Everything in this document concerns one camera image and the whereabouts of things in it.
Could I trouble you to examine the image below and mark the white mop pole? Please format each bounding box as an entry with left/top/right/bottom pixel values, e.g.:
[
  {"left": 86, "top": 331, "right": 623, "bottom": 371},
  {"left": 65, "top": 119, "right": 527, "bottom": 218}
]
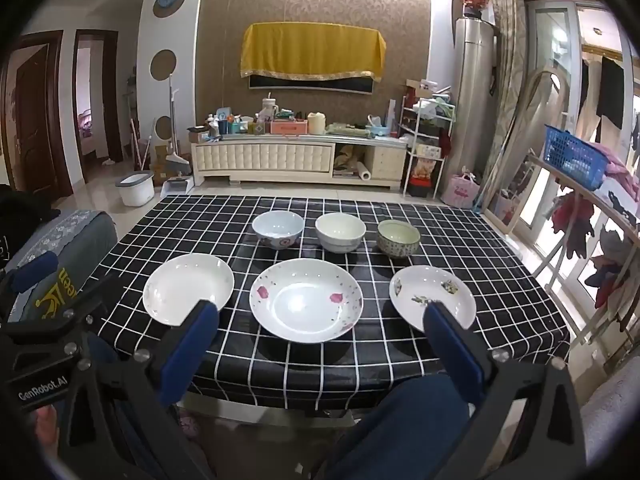
[{"left": 167, "top": 74, "right": 182, "bottom": 158}]

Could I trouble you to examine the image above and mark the white mop bucket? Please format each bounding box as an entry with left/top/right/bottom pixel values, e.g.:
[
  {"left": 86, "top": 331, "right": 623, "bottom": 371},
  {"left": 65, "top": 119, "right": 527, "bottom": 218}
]
[{"left": 116, "top": 171, "right": 155, "bottom": 207}]

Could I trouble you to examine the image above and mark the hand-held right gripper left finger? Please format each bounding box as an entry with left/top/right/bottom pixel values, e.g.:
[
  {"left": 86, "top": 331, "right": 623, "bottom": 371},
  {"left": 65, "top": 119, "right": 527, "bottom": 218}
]
[{"left": 60, "top": 300, "right": 221, "bottom": 480}]

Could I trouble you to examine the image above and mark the person's left hand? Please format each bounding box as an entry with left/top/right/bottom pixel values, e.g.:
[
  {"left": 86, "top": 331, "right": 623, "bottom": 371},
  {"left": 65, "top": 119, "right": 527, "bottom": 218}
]
[{"left": 30, "top": 402, "right": 63, "bottom": 461}]

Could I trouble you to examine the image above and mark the beige patterned curtain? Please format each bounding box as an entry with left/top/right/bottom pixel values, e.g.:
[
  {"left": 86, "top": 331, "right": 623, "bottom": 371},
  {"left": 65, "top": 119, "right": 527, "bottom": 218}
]
[{"left": 487, "top": 0, "right": 528, "bottom": 221}]

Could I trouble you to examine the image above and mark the blue plastic basket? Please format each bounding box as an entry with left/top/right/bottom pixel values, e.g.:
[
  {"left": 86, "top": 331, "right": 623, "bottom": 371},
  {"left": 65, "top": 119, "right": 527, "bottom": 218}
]
[{"left": 542, "top": 125, "right": 615, "bottom": 191}]

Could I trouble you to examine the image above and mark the plain white plate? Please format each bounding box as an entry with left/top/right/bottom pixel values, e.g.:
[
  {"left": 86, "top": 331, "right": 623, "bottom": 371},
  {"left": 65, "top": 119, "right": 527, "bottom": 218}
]
[{"left": 142, "top": 253, "right": 235, "bottom": 326}]

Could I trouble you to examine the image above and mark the red flower vase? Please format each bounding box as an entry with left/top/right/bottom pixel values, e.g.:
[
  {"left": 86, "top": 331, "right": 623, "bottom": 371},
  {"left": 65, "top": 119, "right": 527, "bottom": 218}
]
[{"left": 457, "top": 0, "right": 491, "bottom": 20}]

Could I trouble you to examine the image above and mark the plain white bowl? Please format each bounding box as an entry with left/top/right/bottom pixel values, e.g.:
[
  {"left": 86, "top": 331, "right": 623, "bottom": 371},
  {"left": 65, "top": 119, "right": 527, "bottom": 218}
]
[{"left": 315, "top": 213, "right": 367, "bottom": 253}]

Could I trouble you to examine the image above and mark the red hanging garment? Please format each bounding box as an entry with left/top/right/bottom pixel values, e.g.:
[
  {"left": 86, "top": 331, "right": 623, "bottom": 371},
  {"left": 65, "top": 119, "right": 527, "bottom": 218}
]
[{"left": 550, "top": 192, "right": 596, "bottom": 256}]

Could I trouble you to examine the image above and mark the beige arched frame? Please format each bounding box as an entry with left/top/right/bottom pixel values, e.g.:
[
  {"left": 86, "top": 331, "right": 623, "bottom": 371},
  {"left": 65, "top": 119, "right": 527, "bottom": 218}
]
[{"left": 517, "top": 67, "right": 571, "bottom": 181}]

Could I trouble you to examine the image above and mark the yellow television cover cloth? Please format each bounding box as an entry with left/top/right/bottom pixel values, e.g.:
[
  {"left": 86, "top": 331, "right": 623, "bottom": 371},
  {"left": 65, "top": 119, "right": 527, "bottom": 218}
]
[{"left": 241, "top": 22, "right": 387, "bottom": 82}]

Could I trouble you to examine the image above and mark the brown wooden door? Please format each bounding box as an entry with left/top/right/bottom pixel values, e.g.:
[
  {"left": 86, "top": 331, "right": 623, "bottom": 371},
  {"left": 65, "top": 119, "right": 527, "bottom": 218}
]
[{"left": 0, "top": 35, "right": 76, "bottom": 201}]

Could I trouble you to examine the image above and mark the cream television cabinet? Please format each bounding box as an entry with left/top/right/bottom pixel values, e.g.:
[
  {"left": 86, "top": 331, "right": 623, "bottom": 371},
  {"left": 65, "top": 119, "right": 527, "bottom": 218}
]
[{"left": 191, "top": 132, "right": 408, "bottom": 188}]

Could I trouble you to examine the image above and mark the person's right leg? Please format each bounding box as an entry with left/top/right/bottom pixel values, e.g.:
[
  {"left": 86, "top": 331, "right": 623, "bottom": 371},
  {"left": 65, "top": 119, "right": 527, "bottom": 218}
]
[{"left": 320, "top": 372, "right": 473, "bottom": 480}]

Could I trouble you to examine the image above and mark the grey sofa cover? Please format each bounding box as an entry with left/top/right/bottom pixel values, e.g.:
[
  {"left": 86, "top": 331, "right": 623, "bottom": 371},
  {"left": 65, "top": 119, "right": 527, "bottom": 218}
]
[{"left": 5, "top": 209, "right": 118, "bottom": 326}]

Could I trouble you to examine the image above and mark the pink bag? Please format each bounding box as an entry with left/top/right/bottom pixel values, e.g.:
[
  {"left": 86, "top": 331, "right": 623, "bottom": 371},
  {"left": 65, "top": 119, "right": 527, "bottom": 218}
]
[{"left": 446, "top": 172, "right": 482, "bottom": 208}]

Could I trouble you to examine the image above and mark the large pink flower plate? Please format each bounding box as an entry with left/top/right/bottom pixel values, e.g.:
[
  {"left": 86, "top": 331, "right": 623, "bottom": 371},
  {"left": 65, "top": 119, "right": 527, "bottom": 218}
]
[{"left": 249, "top": 258, "right": 364, "bottom": 343}]

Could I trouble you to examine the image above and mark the pink box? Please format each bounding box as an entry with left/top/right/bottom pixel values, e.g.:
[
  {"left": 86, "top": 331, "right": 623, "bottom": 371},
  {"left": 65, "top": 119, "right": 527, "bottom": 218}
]
[{"left": 271, "top": 119, "right": 308, "bottom": 136}]

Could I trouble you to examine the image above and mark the black cloth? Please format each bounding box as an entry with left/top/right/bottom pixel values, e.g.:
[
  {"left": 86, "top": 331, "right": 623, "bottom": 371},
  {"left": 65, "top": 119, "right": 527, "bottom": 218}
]
[{"left": 0, "top": 185, "right": 61, "bottom": 271}]

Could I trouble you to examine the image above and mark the black white checked tablecloth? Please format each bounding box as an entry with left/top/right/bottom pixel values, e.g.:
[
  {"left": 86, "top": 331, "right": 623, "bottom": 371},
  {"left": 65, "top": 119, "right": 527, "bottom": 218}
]
[{"left": 97, "top": 194, "right": 571, "bottom": 411}]

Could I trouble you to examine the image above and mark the silver standing air conditioner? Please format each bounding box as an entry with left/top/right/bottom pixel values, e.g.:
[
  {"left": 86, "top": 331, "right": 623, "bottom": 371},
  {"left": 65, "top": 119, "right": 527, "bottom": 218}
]
[{"left": 454, "top": 17, "right": 501, "bottom": 201}]

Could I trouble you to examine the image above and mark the white wire shelf rack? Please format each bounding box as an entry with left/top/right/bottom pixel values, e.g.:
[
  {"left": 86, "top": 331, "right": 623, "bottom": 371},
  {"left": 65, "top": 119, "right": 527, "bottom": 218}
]
[{"left": 402, "top": 97, "right": 457, "bottom": 198}]

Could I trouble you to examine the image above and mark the beige metal drying rack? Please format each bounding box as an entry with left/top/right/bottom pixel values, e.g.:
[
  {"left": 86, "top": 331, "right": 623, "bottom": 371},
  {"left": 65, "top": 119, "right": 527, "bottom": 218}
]
[{"left": 525, "top": 152, "right": 640, "bottom": 361}]

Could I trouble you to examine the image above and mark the blue round wall clock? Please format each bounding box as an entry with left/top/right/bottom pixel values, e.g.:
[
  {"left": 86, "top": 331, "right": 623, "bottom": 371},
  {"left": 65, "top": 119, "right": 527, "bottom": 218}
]
[{"left": 152, "top": 0, "right": 187, "bottom": 18}]

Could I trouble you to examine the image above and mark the white bowl pink pattern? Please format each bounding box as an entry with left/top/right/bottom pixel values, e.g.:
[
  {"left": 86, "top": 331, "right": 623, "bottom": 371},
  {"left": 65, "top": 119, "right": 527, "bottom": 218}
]
[{"left": 251, "top": 211, "right": 304, "bottom": 251}]

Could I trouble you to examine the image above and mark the brown door frame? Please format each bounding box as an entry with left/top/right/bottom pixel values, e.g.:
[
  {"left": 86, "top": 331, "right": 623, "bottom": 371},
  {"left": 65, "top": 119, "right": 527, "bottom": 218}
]
[{"left": 74, "top": 29, "right": 124, "bottom": 183}]

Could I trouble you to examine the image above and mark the black television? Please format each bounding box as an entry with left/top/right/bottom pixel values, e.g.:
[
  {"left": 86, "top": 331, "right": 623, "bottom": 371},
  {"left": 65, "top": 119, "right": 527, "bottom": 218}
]
[{"left": 248, "top": 72, "right": 375, "bottom": 95}]

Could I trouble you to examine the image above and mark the white plate green floral print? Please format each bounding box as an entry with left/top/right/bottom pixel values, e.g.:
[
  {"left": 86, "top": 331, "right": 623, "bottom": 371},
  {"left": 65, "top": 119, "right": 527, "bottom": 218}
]
[{"left": 389, "top": 265, "right": 477, "bottom": 333}]

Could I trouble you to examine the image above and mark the cardboard box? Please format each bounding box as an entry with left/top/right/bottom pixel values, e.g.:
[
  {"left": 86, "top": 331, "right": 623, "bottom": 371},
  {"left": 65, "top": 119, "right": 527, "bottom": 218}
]
[{"left": 152, "top": 146, "right": 173, "bottom": 186}]

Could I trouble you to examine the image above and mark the black hanging garment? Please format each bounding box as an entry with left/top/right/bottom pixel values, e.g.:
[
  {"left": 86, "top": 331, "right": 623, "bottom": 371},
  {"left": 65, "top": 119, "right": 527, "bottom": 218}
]
[{"left": 599, "top": 57, "right": 626, "bottom": 130}]

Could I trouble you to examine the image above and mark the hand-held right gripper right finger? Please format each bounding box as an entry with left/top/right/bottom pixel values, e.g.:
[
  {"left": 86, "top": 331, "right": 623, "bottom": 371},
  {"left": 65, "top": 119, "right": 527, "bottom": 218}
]
[{"left": 422, "top": 301, "right": 588, "bottom": 480}]

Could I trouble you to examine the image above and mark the grey fuzzy cushion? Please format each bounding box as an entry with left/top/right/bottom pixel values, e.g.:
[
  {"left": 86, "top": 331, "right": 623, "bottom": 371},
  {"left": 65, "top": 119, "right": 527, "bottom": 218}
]
[{"left": 580, "top": 355, "right": 640, "bottom": 466}]

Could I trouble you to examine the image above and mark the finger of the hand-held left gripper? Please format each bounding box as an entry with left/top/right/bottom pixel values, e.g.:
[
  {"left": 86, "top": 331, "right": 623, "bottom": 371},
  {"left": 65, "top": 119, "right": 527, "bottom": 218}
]
[
  {"left": 2, "top": 275, "right": 133, "bottom": 343},
  {"left": 0, "top": 251, "right": 61, "bottom": 322}
]

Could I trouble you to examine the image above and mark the green patterned bowl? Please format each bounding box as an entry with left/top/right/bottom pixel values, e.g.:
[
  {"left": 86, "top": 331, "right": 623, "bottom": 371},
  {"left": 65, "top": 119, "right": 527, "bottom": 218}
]
[{"left": 377, "top": 220, "right": 421, "bottom": 259}]

